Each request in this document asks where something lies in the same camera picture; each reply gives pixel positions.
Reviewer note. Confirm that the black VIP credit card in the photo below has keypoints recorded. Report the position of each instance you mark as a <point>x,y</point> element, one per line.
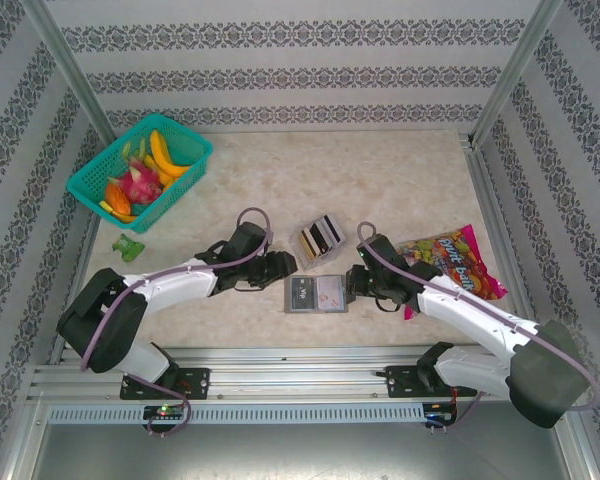
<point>300,295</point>

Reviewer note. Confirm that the clear acrylic card box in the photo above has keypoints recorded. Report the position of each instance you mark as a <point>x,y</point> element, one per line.
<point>330,257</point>

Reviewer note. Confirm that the grey card holder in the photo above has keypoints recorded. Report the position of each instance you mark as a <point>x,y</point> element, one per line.
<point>315,300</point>

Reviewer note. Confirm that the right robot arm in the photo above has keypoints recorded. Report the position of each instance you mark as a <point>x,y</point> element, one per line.
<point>470,315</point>

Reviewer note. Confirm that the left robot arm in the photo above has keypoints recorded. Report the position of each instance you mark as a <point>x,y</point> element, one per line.
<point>180,282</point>

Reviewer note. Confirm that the pink floral card insert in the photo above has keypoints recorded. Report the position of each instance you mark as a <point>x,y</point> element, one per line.
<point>330,295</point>

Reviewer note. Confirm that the gold credit card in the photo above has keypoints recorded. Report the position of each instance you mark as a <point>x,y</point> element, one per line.
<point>307,247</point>

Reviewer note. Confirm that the dark credit card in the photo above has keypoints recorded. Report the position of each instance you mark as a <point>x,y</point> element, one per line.
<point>319,237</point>

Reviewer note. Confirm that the white striped credit card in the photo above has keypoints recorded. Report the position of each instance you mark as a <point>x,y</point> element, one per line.
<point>337,230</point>

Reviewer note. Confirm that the pink fruit candy bag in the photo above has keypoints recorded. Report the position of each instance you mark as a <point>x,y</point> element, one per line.
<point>460,260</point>

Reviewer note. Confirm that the teal plastic basket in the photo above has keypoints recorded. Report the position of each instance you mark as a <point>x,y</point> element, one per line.
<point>195,150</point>

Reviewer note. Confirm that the orange toy banana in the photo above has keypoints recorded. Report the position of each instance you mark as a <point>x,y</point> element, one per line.
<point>162,176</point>

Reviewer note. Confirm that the yellow toy banana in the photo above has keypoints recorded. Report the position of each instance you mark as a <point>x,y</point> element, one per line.
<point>167,160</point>

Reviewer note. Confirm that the green toy piece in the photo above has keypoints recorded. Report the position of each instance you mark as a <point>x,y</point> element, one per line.
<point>127,248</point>

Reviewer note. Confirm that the pink toy dragon fruit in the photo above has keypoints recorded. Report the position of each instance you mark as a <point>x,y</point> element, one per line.
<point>137,185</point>

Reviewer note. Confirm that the orange toy fruit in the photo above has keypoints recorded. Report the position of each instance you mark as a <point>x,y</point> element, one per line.
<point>116,197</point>

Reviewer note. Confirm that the small controller board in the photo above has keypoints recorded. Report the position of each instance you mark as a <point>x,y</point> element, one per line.
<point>162,412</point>
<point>440,414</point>

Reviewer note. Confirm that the green toy fruit slice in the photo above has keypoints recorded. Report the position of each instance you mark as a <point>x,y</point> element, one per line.
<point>141,148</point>

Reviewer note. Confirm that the yellow toy fruit slice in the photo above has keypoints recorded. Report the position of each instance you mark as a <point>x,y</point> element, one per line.
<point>106,206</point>

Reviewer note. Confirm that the aluminium front rail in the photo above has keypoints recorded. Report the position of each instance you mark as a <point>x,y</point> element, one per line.
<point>300,375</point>

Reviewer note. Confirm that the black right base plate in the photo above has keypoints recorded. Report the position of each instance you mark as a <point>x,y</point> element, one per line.
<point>397,382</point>

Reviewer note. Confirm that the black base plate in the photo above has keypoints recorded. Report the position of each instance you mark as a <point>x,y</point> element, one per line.
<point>200,382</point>
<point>397,382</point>

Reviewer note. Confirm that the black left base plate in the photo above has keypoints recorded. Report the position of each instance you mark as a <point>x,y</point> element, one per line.
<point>200,382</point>

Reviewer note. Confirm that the aluminium frame post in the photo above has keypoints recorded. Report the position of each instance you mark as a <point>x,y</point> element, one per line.
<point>515,65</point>
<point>69,65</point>

